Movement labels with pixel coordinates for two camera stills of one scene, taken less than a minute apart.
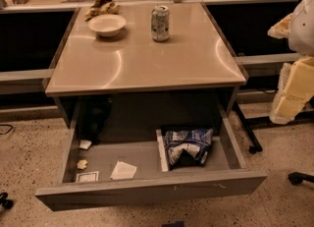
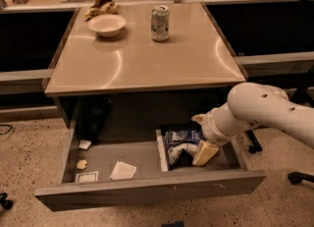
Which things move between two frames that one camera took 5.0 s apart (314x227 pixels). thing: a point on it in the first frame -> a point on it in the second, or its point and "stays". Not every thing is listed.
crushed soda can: [160, 23] stays
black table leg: [254, 142] stays
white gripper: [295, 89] -> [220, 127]
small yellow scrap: [81, 164] stays
